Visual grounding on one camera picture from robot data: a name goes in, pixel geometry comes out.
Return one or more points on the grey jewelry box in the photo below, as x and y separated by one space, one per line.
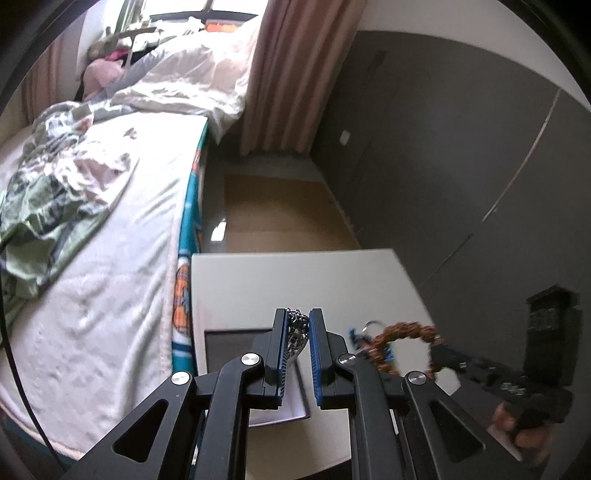
231 350

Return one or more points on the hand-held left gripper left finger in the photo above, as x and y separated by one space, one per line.
281 355

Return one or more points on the pink plush toy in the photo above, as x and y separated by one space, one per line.
102 76

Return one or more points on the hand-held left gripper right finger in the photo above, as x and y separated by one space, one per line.
316 357

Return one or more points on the bed with white sheet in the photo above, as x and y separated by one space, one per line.
115 286

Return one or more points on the person's right hand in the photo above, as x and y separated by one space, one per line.
521 429

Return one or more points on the white duvet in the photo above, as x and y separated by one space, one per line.
194 74

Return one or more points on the green printed blanket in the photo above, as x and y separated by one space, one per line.
41 207

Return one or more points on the orange cloth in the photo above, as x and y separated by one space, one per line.
221 26

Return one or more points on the teal printed mattress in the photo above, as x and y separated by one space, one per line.
184 295

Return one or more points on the pink curtain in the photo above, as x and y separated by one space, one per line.
295 69

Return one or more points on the blue keyring charm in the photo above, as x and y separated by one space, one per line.
359 339

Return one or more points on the grey pillow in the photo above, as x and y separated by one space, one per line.
134 69

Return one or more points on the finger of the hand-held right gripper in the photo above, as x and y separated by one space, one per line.
455 362

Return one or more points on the white wall socket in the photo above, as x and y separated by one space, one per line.
345 137

